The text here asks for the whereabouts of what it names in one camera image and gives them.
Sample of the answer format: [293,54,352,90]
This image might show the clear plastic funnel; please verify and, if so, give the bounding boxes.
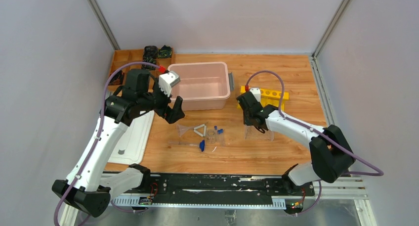
[176,124,195,137]

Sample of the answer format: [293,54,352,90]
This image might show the white clay triangle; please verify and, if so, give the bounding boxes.
[193,123,207,138]

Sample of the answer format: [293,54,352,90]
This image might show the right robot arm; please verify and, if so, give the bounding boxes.
[236,91,356,195]

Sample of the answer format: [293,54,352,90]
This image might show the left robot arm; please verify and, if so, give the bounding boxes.
[52,69,185,218]

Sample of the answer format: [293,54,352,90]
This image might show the yellow test tube rack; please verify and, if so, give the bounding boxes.
[249,87,289,112]

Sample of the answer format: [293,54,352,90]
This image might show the graduated cylinder blue base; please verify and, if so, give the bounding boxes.
[168,139,206,152]

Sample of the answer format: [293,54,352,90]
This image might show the pink plastic bin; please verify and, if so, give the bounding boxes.
[168,61,231,111]

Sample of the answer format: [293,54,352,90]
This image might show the small glass beaker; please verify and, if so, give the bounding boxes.
[206,129,217,144]

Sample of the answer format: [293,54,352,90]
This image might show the black fabric roll back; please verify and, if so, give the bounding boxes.
[142,45,159,70]

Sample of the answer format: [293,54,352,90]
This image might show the dark fabric roll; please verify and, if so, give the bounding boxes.
[109,71,125,86]

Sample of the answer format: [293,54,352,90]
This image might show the green patterned fabric roll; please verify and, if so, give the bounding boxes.
[158,45,173,59]

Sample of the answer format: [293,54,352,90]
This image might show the white plastic lid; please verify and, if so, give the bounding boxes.
[108,112,155,165]

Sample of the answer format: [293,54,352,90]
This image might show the wooden compartment tray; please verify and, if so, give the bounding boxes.
[108,48,175,91]

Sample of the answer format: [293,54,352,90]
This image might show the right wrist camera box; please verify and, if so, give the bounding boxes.
[247,87,261,102]

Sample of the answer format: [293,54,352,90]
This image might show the grey bin handle right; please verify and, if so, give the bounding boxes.
[228,72,235,92]

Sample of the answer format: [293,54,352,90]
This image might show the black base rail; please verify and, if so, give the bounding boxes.
[127,173,315,206]

